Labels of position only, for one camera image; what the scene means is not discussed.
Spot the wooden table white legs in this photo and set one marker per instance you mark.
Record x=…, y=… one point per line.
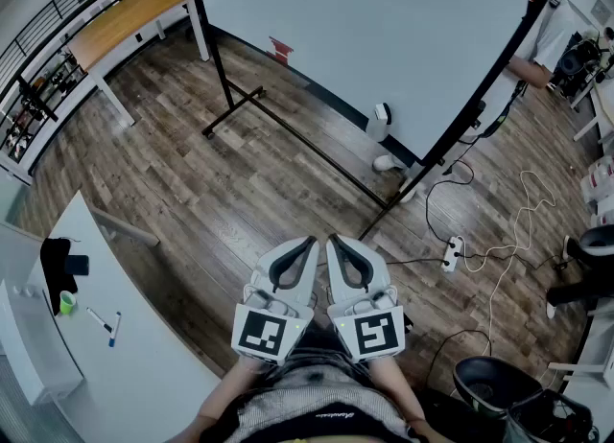
x=129, y=14

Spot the green cup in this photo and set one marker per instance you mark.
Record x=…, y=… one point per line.
x=67, y=304

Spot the white flat panel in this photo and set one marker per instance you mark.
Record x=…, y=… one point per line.
x=33, y=350

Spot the whiteboard on black stand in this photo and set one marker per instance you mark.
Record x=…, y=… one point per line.
x=360, y=24

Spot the person's right forearm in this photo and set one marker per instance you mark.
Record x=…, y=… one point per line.
x=398, y=393

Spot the black open bag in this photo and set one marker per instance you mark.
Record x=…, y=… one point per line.
x=551, y=422

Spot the black cloth pouch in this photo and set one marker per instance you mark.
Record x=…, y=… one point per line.
x=53, y=263

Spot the black shell chair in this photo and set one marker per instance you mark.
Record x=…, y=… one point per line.
x=484, y=383

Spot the white marker pen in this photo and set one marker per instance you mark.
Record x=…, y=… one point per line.
x=98, y=319

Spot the white desk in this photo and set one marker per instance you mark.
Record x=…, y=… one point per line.
x=144, y=383

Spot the white storage container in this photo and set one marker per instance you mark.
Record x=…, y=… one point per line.
x=599, y=182

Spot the person's black trousers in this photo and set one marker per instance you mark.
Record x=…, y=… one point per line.
x=319, y=340

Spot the person's left forearm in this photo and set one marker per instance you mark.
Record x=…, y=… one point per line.
x=216, y=398

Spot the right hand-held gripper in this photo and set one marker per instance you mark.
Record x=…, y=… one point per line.
x=379, y=335

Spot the person's grey knit clothing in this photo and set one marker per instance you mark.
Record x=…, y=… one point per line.
x=312, y=388

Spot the red magnet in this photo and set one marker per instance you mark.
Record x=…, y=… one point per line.
x=280, y=50

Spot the black phone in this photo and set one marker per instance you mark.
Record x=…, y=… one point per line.
x=77, y=264

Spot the white power strip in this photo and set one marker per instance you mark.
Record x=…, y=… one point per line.
x=453, y=251

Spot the person's black top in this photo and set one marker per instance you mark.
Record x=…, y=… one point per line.
x=288, y=419

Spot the black metal railing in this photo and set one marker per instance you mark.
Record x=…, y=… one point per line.
x=38, y=100

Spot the blue marker pen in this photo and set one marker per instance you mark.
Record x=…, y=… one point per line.
x=115, y=328

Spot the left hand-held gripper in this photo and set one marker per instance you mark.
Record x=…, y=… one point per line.
x=256, y=331

